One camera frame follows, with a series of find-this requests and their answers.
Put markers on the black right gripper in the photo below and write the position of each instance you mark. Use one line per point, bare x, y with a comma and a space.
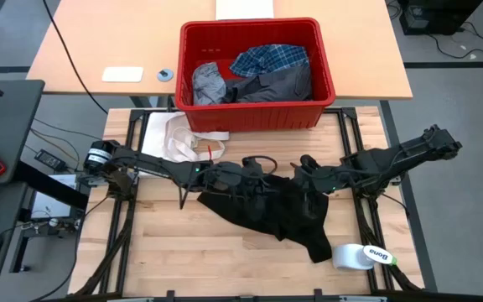
317, 178

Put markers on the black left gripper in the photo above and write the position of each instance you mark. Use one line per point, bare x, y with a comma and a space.
235, 178

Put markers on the black garment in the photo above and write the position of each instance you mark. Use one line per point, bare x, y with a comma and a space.
283, 226

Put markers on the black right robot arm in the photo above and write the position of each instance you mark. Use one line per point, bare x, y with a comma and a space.
392, 161

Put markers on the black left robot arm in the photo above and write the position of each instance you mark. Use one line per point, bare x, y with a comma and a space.
153, 161

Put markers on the red plastic laundry bin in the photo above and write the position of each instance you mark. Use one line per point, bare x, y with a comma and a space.
258, 117

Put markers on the white Bona bottle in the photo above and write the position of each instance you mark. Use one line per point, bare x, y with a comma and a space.
350, 256

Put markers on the red tag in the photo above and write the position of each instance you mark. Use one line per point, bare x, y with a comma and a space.
210, 152

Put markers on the dark grey shirt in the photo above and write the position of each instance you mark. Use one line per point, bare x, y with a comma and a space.
275, 88

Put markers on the white canvas tote bag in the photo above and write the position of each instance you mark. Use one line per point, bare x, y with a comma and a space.
159, 134

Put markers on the light grey garment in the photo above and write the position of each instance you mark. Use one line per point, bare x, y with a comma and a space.
208, 86

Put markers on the blue plaid shirt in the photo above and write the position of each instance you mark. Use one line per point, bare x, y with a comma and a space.
266, 58

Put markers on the white rectangular pad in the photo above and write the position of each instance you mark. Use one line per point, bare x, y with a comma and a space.
122, 74

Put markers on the white paper sheet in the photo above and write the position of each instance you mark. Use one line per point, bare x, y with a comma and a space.
245, 9

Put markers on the black power adapter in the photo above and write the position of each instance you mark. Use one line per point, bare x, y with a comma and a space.
50, 159

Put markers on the light wood desk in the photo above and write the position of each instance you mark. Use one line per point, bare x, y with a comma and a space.
99, 42

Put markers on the black computer tower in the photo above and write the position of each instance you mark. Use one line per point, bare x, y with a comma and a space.
438, 17

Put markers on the black side desk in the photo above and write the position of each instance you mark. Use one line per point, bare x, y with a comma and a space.
6, 126

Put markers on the black metal table frame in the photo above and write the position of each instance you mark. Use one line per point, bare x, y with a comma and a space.
349, 113

